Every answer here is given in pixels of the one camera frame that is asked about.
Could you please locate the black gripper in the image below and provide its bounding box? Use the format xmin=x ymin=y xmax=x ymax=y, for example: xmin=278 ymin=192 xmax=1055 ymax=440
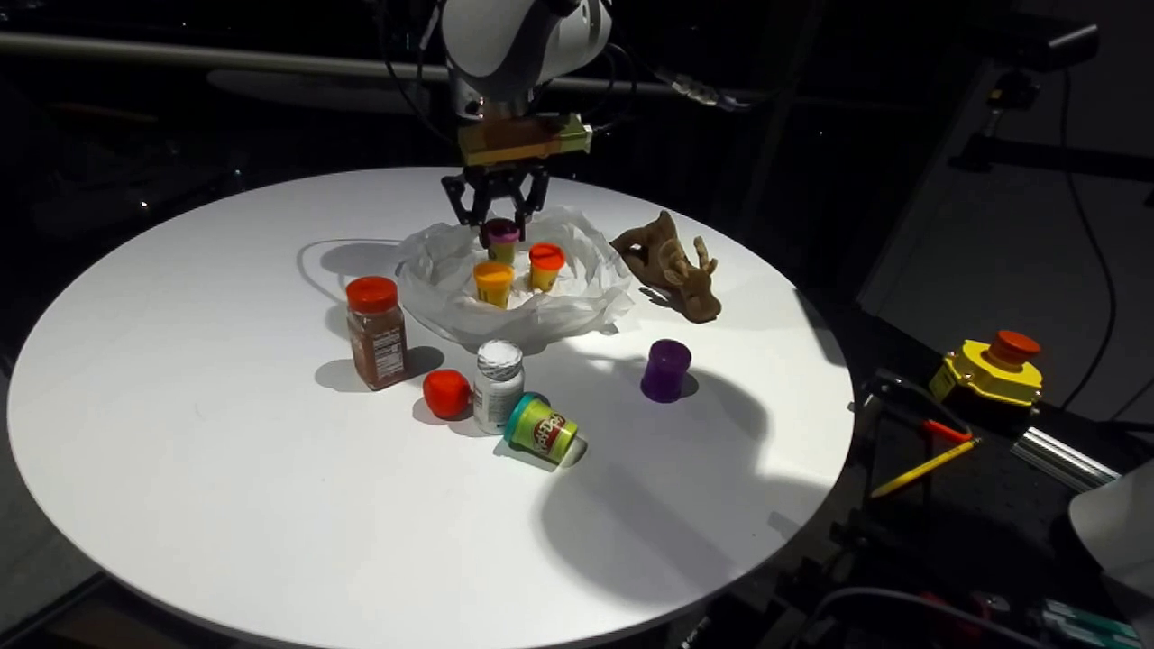
xmin=439 ymin=159 xmax=555 ymax=239

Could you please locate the orange lid dough tub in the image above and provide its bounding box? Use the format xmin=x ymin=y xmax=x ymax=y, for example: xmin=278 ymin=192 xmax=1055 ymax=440
xmin=528 ymin=243 xmax=570 ymax=294

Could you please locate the white pill bottle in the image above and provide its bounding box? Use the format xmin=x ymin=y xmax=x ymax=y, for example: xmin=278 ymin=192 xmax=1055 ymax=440
xmin=473 ymin=335 xmax=531 ymax=434

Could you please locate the dark purple dough tub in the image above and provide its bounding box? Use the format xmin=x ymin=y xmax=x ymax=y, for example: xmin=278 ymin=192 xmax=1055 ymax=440
xmin=639 ymin=335 xmax=701 ymax=407

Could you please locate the clear plastic bag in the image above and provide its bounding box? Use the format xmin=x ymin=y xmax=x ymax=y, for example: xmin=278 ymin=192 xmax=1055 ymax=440
xmin=395 ymin=198 xmax=644 ymax=353

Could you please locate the brown plush moose toy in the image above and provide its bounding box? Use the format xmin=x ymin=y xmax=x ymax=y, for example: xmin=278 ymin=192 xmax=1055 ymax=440
xmin=608 ymin=210 xmax=724 ymax=328

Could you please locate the red lid spice jar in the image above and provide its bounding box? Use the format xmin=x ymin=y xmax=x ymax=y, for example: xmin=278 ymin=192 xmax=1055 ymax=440
xmin=343 ymin=274 xmax=415 ymax=394

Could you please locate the small red dough tub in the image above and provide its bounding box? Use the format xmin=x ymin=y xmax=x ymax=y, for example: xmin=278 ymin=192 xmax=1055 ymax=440
xmin=418 ymin=368 xmax=478 ymax=424

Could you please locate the green dough tub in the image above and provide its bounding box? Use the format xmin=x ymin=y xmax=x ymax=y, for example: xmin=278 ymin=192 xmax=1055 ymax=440
xmin=499 ymin=389 xmax=593 ymax=472

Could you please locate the metal railing bar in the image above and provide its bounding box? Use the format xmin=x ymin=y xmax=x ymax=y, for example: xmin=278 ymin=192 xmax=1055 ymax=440
xmin=0 ymin=26 xmax=452 ymax=79

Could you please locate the yellow pencil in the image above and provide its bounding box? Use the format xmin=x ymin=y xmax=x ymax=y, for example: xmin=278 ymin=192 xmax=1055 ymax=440
xmin=865 ymin=434 xmax=986 ymax=506

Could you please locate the yellow emergency stop button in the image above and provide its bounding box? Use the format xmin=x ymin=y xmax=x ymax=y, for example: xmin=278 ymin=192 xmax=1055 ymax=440
xmin=924 ymin=328 xmax=1050 ymax=413

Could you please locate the aluminium profile bar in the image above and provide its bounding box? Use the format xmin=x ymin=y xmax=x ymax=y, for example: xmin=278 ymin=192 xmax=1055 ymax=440
xmin=1011 ymin=422 xmax=1126 ymax=490

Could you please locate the white rounded object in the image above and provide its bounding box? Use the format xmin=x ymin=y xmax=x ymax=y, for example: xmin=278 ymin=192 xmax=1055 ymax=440
xmin=1064 ymin=458 xmax=1154 ymax=605

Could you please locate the yellow green wrist camera box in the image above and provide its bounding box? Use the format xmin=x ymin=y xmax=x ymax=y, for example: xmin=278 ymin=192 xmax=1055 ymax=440
xmin=456 ymin=111 xmax=599 ymax=168

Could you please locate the black camera on stand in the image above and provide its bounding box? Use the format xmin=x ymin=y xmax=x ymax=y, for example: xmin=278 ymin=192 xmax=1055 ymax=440
xmin=947 ymin=7 xmax=1104 ymax=174

